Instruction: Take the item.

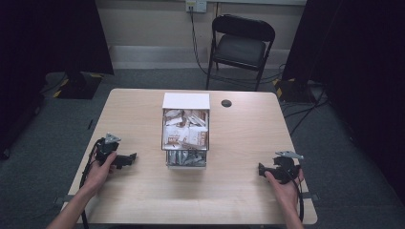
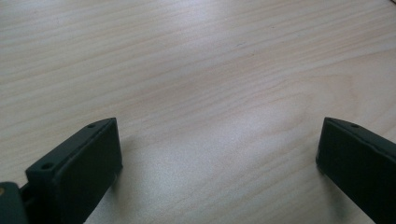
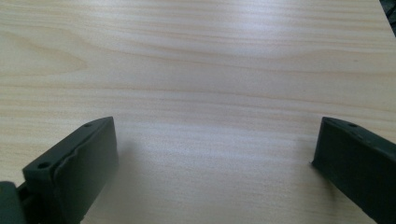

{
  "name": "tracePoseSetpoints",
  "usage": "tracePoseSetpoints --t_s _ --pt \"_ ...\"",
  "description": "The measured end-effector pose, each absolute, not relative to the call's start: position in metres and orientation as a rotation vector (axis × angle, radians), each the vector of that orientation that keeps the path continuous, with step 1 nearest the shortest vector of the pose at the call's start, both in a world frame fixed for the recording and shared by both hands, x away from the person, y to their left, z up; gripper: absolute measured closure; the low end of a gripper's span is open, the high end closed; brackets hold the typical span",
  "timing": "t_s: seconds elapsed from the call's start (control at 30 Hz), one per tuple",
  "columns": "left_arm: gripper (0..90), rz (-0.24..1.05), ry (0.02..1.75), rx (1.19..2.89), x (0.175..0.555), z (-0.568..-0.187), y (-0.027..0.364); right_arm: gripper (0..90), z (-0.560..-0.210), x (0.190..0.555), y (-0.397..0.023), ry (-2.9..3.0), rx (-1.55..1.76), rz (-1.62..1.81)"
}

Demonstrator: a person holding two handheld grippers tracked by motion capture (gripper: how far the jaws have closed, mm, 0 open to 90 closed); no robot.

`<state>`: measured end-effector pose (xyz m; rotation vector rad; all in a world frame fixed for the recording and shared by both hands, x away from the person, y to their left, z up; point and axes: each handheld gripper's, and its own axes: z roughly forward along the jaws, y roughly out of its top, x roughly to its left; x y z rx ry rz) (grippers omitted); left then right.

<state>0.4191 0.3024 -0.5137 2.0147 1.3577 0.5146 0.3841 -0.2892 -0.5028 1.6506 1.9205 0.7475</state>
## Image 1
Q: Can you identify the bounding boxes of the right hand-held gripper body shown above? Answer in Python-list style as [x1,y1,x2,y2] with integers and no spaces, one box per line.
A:
[268,150,305,185]

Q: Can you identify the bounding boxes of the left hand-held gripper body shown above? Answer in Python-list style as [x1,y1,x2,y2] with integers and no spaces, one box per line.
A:
[95,133,122,167]

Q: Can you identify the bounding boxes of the person's right hand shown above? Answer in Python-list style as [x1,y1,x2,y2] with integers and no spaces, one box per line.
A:
[265,168,306,208]

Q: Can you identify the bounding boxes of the person's left hand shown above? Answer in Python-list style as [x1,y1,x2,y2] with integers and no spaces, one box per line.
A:
[81,151,118,196]

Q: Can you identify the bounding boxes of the clear box of packets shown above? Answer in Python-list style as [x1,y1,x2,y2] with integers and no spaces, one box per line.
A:
[160,108,211,152]

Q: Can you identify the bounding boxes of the pile of silver packets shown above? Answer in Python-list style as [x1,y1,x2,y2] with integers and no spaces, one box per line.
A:
[167,150,206,167]

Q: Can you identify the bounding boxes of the pile of white brown packets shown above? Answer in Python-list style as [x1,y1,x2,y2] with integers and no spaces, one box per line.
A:
[162,109,209,150]

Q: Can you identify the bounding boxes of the black stand base striped tape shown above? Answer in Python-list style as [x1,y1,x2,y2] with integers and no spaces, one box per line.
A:
[271,77,321,104]
[52,72,105,100]

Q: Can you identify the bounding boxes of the white drawer cabinet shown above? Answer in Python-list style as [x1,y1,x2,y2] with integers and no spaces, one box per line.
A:
[161,92,211,111]

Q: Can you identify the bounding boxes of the black curtain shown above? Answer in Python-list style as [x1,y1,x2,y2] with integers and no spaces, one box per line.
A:
[281,0,405,206]
[0,0,116,160]

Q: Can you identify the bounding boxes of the black folding chair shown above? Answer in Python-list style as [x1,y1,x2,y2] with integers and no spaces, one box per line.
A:
[204,13,277,93]

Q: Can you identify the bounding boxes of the right hand-held gripper black cable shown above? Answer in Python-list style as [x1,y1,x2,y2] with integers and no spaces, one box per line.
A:
[286,170,305,223]

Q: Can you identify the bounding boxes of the hand-held gripper black cable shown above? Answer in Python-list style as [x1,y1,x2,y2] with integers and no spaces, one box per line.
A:
[78,138,105,229]
[286,170,305,223]

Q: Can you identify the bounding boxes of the black floor cables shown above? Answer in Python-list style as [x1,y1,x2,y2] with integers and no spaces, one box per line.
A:
[279,85,330,137]

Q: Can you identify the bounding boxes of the left hand-held gripper black cable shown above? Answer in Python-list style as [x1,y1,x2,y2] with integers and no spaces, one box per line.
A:
[78,138,105,229]

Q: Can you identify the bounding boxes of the white wall socket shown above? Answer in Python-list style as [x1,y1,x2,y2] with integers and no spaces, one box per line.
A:
[185,0,208,14]

